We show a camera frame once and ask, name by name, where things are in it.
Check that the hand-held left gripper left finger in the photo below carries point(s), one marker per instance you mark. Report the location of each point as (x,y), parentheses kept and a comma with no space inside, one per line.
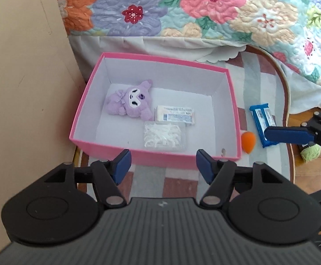
(121,167)

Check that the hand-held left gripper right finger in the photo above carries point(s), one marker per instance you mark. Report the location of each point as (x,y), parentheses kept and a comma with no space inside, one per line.
(204,168)

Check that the blue tissue packet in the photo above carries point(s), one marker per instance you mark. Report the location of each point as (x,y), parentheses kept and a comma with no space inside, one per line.
(261,116)

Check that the orange makeup sponge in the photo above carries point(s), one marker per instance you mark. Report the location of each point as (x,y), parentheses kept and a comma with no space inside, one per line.
(248,142)

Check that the pink cardboard box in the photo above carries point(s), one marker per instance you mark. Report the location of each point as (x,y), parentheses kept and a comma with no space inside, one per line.
(163,160)

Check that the clear plastic floss box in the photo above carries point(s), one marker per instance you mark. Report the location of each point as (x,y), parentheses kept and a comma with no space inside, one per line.
(163,135)

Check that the small white carton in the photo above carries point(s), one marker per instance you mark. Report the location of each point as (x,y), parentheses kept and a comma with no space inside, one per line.
(177,114)

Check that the green yarn ball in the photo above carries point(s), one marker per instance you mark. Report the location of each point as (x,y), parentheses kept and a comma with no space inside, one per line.
(311,153)

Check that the checkered rug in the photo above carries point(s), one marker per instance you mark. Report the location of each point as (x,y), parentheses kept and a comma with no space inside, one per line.
(177,185)

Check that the purple plush toy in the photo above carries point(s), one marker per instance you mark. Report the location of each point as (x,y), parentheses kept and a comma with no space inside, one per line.
(116,105)

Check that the white scalloped bed skirt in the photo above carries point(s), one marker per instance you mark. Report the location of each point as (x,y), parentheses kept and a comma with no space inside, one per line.
(149,47)

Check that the beige wooden board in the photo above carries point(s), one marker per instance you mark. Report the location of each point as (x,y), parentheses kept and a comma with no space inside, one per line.
(25,88)

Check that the floral quilted bedspread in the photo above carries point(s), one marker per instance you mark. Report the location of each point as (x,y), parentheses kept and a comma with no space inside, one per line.
(204,5)

